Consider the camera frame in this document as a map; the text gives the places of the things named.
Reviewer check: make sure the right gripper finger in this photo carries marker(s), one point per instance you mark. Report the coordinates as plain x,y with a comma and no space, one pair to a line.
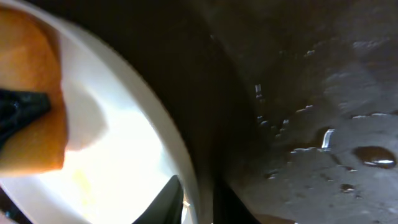
167,207

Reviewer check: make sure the white plate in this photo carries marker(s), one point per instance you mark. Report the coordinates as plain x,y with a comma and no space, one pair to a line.
123,145

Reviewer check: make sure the dark brown serving tray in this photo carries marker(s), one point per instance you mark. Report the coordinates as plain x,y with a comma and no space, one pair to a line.
292,102

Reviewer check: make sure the green and yellow sponge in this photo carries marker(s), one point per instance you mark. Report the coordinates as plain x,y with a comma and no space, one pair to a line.
29,63

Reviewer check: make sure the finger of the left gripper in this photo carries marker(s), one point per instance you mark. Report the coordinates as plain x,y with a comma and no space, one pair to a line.
19,109

